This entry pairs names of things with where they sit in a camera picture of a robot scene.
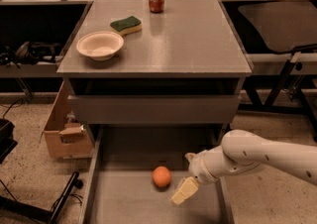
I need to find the black headset on shelf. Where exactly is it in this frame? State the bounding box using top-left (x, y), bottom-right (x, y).
top-left (0, 42), bottom-right (62, 66)

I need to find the white paper bowl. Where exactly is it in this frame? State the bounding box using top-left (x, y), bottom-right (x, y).
top-left (76, 31), bottom-right (124, 61)

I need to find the black box at left edge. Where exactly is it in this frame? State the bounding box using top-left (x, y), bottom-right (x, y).
top-left (0, 118), bottom-right (17, 164)

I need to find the green yellow sponge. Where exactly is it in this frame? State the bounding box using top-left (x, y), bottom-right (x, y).
top-left (110, 16), bottom-right (142, 36)

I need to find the grey drawer cabinet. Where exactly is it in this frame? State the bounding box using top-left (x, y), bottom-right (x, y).
top-left (58, 0), bottom-right (252, 144)

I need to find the open grey middle drawer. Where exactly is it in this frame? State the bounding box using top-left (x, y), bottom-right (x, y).
top-left (79, 126), bottom-right (234, 224)

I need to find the black chair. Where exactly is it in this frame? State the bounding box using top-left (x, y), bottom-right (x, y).
top-left (238, 1), bottom-right (317, 131)

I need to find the cardboard box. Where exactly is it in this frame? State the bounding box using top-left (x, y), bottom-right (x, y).
top-left (44, 84), bottom-right (94, 159)

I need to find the black stand base with cables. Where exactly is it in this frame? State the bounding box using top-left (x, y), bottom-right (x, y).
top-left (0, 170), bottom-right (84, 224)

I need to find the closed grey top drawer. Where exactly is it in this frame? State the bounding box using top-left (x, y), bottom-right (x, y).
top-left (68, 95), bottom-right (241, 125)

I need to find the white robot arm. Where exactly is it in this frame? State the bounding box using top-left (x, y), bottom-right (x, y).
top-left (171, 130), bottom-right (317, 205)

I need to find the orange fruit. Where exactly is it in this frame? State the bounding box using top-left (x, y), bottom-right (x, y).
top-left (152, 167), bottom-right (171, 188)

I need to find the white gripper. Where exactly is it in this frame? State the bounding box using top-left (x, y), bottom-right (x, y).
top-left (170, 150), bottom-right (218, 206)

